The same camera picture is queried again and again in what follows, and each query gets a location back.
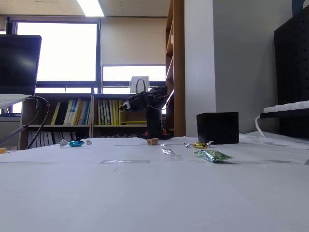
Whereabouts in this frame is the green foil snack packet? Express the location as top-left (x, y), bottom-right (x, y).
top-left (194, 149), bottom-right (234, 163)

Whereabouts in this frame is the clear wrapped candy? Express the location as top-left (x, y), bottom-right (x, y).
top-left (161, 147), bottom-right (184, 161)

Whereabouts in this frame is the dark blue rounded object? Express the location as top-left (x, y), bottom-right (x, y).
top-left (291, 0), bottom-right (307, 18)

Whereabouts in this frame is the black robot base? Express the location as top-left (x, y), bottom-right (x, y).
top-left (141, 130), bottom-right (172, 140)

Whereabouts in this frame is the white power strip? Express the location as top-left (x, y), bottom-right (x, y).
top-left (263, 100), bottom-right (309, 114)

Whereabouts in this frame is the beige roller blind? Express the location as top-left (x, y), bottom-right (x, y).
top-left (99, 17), bottom-right (168, 67)

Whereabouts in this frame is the gold wrapped candy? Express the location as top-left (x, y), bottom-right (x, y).
top-left (183, 140), bottom-right (214, 149)

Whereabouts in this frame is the dark window frame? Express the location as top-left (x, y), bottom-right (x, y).
top-left (0, 15), bottom-right (168, 118)

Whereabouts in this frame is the thick black cable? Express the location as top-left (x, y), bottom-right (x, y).
top-left (25, 96), bottom-right (51, 150)

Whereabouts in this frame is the thin black cable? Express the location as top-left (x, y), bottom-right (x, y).
top-left (0, 98), bottom-right (42, 144)

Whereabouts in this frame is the gripper servo cable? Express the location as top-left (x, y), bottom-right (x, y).
top-left (160, 90), bottom-right (175, 111)

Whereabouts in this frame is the yellow slanted book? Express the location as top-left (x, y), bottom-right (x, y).
top-left (50, 101), bottom-right (62, 126)

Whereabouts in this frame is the framed certificate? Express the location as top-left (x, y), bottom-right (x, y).
top-left (129, 76), bottom-right (150, 94)

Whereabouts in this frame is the clear tape strip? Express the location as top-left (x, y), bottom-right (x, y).
top-left (98, 159), bottom-right (151, 165)

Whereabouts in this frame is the long servo cable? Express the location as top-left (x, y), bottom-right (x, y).
top-left (135, 79), bottom-right (148, 94)

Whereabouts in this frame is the wide yellow binder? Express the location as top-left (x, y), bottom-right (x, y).
top-left (118, 100), bottom-right (129, 126)

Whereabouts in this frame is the black box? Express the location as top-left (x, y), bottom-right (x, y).
top-left (196, 112), bottom-right (239, 145)

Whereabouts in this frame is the dark shelf ledge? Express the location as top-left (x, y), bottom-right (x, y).
top-left (260, 108), bottom-right (309, 119)

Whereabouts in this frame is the green white book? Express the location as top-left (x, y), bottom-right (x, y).
top-left (82, 100), bottom-right (92, 126)

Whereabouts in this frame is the ceiling light panel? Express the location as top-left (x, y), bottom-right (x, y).
top-left (76, 0), bottom-right (106, 18)

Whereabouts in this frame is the blue wrapped candy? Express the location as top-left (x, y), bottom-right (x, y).
top-left (59, 139), bottom-right (93, 147)

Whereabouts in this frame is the black pegboard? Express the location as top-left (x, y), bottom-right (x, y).
top-left (274, 4), bottom-right (309, 140)

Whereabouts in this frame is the black laptop screen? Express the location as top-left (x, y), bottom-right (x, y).
top-left (0, 34), bottom-right (42, 110)

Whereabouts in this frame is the white power cable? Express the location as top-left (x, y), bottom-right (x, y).
top-left (254, 115), bottom-right (266, 138)

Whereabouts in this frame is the white paper table cover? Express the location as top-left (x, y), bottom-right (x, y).
top-left (0, 131), bottom-right (309, 232)

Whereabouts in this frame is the tall wooden bookshelf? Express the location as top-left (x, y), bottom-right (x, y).
top-left (165, 0), bottom-right (186, 138)

